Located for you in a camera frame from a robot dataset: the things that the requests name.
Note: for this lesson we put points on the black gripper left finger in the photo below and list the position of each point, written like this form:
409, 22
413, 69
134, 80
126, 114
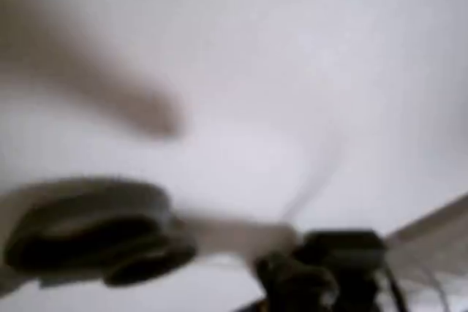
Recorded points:
296, 286

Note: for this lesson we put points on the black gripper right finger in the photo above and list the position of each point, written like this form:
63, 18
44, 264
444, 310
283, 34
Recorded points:
351, 261

